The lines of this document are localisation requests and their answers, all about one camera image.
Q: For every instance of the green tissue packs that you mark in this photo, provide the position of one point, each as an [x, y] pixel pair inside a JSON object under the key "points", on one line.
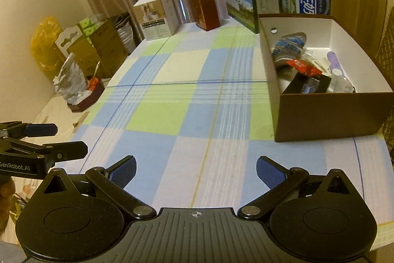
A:
{"points": [[89, 25]]}

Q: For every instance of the dark red wooden box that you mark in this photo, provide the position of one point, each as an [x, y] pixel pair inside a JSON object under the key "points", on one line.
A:
{"points": [[207, 12]]}

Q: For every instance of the white hair claw clip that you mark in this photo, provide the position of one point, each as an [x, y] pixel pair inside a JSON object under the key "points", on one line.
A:
{"points": [[325, 63]]}

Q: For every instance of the white appliance box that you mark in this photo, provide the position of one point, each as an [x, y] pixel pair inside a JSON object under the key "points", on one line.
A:
{"points": [[154, 19]]}

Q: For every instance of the black product box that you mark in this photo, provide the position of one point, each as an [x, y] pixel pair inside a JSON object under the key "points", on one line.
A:
{"points": [[295, 85]]}

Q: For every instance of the green milk carton box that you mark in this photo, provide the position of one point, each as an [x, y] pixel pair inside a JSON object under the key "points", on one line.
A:
{"points": [[240, 1]]}

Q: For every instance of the red snack packet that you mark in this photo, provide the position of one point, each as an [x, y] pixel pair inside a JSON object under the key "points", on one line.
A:
{"points": [[303, 66]]}

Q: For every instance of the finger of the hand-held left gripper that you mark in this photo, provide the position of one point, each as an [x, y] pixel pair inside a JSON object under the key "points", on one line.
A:
{"points": [[41, 129], [67, 150]]}

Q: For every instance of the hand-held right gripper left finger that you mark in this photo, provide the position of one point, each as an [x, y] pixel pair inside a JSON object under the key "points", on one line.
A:
{"points": [[123, 172]]}

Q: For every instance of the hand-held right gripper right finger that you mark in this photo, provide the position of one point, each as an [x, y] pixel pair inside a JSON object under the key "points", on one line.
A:
{"points": [[271, 172]]}

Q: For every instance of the purple tube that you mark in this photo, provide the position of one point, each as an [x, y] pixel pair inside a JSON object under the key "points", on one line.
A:
{"points": [[334, 61]]}

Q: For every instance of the brown cardboard box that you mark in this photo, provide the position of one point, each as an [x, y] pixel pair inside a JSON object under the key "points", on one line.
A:
{"points": [[104, 50]]}

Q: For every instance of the yellow plastic bag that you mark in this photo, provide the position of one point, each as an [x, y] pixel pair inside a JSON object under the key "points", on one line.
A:
{"points": [[44, 47]]}

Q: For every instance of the person's left hand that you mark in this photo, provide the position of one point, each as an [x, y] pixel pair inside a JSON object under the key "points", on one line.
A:
{"points": [[6, 187]]}

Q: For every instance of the quilted chair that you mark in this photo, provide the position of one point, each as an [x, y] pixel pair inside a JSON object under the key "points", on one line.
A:
{"points": [[386, 65]]}

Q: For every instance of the dark red tray box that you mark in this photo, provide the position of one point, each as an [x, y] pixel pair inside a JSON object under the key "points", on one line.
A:
{"points": [[89, 96]]}

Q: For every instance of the checked tablecloth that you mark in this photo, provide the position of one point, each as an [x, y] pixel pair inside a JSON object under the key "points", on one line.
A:
{"points": [[184, 127]]}

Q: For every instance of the striped knitted hat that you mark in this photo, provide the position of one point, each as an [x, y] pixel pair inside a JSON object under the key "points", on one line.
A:
{"points": [[286, 50]]}

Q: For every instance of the brown storage box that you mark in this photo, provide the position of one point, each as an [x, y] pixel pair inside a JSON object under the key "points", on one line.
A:
{"points": [[323, 115]]}

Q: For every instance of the clear plastic container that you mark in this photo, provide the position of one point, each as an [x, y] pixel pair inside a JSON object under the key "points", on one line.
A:
{"points": [[341, 82]]}

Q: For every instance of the white cutout card box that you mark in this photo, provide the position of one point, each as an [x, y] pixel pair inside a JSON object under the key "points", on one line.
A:
{"points": [[67, 41]]}

